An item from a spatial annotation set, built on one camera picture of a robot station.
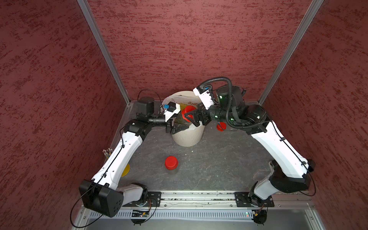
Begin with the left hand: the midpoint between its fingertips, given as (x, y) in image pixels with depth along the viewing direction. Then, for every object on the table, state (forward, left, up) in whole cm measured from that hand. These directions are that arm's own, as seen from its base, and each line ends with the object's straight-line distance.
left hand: (184, 121), depth 65 cm
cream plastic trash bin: (+3, -2, -19) cm, 19 cm away
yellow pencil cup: (-13, +35, -33) cm, 49 cm away
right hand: (-1, -3, +7) cm, 8 cm away
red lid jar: (-13, +7, -22) cm, 26 cm away
